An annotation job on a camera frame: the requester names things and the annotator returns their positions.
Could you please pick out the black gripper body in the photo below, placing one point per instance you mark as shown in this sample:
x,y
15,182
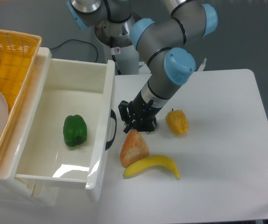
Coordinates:
x,y
144,113

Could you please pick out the black top drawer handle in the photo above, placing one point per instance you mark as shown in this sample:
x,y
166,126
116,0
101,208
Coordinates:
x,y
111,130

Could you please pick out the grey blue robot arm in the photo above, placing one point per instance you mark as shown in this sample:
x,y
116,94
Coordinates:
x,y
160,46

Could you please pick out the white drawer cabinet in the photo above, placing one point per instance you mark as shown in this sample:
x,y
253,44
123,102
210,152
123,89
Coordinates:
x,y
17,189

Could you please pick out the orange peeled segment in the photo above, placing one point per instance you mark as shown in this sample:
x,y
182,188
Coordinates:
x,y
133,149

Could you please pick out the yellow bell pepper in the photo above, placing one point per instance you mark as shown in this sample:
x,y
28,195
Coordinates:
x,y
177,122

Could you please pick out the yellow banana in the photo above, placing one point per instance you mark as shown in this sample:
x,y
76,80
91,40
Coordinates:
x,y
151,162

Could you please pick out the green bell pepper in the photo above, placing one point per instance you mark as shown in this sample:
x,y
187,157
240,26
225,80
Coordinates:
x,y
74,130

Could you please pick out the orange woven basket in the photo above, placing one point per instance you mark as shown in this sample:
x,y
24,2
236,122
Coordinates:
x,y
17,55

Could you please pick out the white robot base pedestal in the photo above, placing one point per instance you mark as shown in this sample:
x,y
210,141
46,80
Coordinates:
x,y
124,56

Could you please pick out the metal table bracket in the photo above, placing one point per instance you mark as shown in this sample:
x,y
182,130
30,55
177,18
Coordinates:
x,y
202,65

